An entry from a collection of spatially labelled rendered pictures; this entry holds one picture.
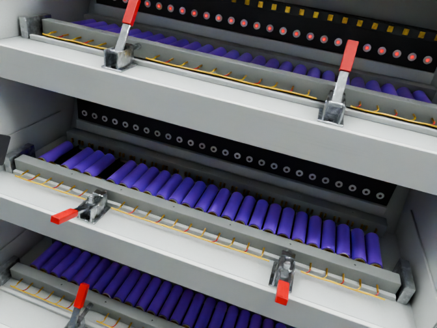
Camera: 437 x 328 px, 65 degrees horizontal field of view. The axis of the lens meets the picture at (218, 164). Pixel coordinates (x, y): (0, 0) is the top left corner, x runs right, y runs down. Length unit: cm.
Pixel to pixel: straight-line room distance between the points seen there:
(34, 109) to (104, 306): 34
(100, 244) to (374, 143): 36
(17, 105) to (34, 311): 32
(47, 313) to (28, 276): 7
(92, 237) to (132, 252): 6
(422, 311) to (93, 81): 47
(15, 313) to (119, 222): 25
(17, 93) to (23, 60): 10
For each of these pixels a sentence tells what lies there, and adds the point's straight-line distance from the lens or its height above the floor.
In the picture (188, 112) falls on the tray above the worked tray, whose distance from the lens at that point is 41.
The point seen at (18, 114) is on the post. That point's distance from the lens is 62.
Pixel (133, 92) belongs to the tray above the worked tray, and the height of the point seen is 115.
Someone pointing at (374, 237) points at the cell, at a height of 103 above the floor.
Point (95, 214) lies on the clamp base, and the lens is 50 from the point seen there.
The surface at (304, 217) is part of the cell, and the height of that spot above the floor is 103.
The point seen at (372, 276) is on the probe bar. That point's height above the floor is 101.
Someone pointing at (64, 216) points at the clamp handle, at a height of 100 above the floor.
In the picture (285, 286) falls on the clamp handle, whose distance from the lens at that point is 40.
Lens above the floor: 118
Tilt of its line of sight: 11 degrees down
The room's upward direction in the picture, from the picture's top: 14 degrees clockwise
